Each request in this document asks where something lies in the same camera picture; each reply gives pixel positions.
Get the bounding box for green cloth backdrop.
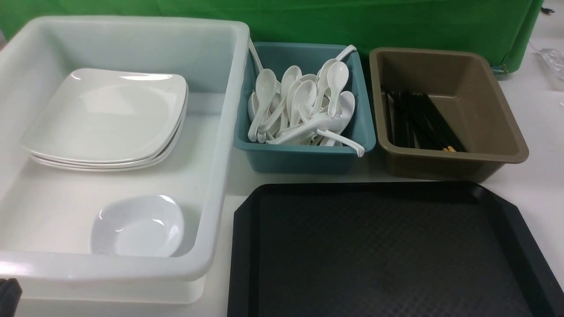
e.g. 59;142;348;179
1;0;543;72

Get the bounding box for large white plastic tub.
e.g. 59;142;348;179
1;16;250;304

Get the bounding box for pile of white soup spoons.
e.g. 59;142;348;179
247;41;365;157

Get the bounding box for stack of white square plates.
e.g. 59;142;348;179
30;86;189;171

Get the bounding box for black chopsticks in brown bin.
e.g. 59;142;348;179
382;88;466;152

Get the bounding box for teal plastic spoon bin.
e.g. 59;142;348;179
233;42;377;174

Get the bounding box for clear plastic bag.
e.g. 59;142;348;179
537;48;564;82

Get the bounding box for white square rice plate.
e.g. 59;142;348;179
21;68;189;165

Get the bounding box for brown plastic chopstick bin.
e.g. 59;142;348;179
369;48;529;182

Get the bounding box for white ceramic soup spoon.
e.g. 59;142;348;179
327;61;350;117

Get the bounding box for small white square bowl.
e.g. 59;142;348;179
89;195;185;257

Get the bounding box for black plastic serving tray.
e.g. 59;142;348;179
227;182;564;317

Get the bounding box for black gold-tipped chopstick pair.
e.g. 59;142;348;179
404;92;467;153

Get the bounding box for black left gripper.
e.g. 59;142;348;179
0;278;22;317

